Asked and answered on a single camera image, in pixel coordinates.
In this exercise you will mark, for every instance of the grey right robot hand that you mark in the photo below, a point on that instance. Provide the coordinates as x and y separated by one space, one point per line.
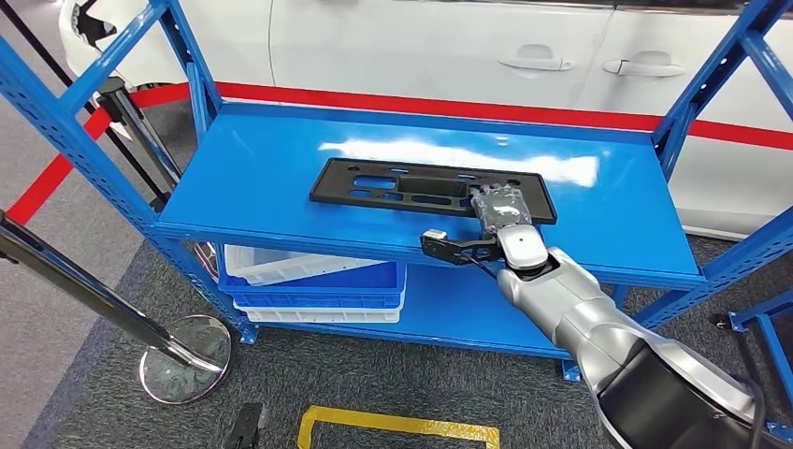
502 207

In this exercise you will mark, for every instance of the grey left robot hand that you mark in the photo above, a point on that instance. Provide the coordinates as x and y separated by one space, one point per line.
245 427

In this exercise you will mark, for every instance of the black plastic plate holder part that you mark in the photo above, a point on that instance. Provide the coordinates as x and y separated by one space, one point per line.
347 186

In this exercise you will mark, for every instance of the blue metal shelf rack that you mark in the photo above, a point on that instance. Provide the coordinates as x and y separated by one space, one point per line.
260 186

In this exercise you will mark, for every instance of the long red barrier belt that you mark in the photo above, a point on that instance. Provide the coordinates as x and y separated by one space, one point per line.
433 106

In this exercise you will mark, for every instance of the white plastic crate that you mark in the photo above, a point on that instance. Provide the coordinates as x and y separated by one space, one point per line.
279 263
322 315

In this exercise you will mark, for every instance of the blue plastic crate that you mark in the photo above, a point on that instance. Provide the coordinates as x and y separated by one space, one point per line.
310 299

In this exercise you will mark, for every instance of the white car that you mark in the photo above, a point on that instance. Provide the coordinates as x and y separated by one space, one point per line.
403 43

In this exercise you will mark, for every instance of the short red barrier belt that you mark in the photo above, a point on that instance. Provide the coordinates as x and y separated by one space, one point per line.
52 173

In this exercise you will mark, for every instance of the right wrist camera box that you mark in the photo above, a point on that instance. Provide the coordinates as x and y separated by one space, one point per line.
443 248

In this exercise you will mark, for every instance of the chrome stanchion post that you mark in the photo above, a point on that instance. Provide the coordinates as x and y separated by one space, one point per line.
141 130
93 294

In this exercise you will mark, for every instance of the blue metal cart frame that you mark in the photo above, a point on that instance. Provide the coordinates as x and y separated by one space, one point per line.
771 347

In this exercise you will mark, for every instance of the black stanchion post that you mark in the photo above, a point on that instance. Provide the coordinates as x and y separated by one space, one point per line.
62 77

